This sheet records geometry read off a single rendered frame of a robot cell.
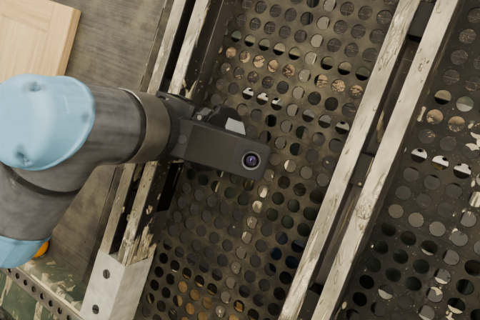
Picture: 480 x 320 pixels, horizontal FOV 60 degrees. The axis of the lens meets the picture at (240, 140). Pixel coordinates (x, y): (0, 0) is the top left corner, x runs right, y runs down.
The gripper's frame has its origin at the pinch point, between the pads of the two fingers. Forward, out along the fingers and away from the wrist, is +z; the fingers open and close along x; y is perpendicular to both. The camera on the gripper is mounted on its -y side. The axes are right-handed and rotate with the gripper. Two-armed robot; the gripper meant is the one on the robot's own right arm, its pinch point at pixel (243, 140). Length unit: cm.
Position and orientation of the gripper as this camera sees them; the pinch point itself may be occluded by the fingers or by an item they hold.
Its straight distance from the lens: 61.8
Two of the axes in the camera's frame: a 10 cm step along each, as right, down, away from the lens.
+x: -3.4, 9.3, 1.5
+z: 4.5, 0.2, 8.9
